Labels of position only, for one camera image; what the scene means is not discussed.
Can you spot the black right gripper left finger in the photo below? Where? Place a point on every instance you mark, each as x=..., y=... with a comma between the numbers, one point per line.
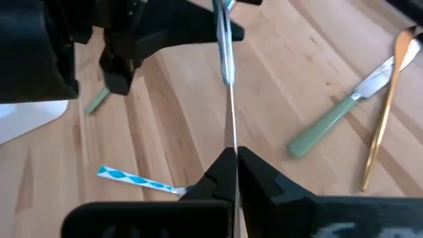
x=218, y=178

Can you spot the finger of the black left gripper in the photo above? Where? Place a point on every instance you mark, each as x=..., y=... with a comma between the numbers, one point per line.
x=249, y=1
x=185, y=29

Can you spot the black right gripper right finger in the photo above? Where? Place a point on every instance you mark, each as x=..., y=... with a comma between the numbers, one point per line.
x=264, y=198

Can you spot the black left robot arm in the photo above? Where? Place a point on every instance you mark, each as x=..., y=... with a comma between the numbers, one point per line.
x=33, y=49

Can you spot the white rectangular tray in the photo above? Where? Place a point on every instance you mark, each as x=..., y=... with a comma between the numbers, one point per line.
x=26, y=120

